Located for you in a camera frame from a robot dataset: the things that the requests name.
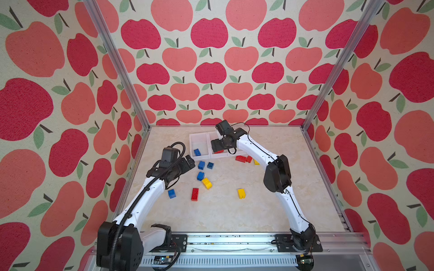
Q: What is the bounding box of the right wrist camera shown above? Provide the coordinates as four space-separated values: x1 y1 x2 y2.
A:
215 120 234 137

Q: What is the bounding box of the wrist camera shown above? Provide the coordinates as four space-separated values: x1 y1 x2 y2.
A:
215 120 234 137
160 146 179 167

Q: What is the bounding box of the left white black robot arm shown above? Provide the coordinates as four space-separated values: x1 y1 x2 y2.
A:
96 155 195 271

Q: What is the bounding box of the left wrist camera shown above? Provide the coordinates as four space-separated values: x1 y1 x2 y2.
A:
160 146 179 167

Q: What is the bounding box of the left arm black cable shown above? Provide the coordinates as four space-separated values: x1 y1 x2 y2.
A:
108 141 186 271

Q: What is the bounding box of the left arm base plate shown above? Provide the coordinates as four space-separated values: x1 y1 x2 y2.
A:
151 234 188 252

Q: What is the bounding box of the yellow round lego brick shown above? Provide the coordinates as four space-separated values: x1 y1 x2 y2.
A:
202 178 212 190

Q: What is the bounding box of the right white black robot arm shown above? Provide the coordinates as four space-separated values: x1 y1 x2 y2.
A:
211 121 317 252

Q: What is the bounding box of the aluminium corner post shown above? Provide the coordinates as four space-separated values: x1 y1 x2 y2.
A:
84 1 151 133
301 0 385 132

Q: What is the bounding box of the right aluminium corner post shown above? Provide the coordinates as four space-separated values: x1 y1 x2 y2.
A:
301 0 385 132

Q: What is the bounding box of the aluminium front frame rail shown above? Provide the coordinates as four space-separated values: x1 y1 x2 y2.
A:
83 231 377 271

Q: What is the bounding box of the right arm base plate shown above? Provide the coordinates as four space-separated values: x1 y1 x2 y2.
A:
271 234 323 254

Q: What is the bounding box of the red long lego brick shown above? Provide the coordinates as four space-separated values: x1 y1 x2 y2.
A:
236 155 246 163

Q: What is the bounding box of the left aluminium corner post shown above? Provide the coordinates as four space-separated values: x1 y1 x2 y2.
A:
84 1 151 133

